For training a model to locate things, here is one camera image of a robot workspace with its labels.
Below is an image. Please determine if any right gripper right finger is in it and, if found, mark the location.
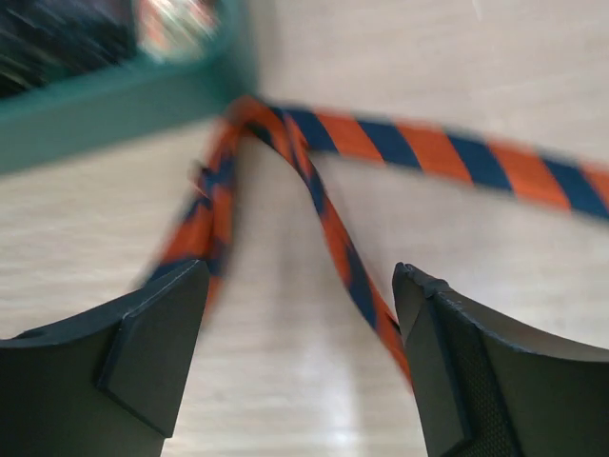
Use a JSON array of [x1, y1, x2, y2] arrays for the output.
[[392, 263, 608, 456]]

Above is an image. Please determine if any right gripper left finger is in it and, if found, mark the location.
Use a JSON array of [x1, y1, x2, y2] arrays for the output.
[[1, 261, 209, 456]]

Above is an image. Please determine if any orange navy striped tie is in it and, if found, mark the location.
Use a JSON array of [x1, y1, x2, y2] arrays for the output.
[[137, 94, 609, 396]]

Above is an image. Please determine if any green divided organizer tray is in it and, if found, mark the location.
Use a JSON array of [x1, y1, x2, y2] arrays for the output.
[[1, 1, 258, 174]]

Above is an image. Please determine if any beige red rolled tie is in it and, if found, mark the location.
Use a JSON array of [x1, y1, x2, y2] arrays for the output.
[[134, 0, 220, 62]]

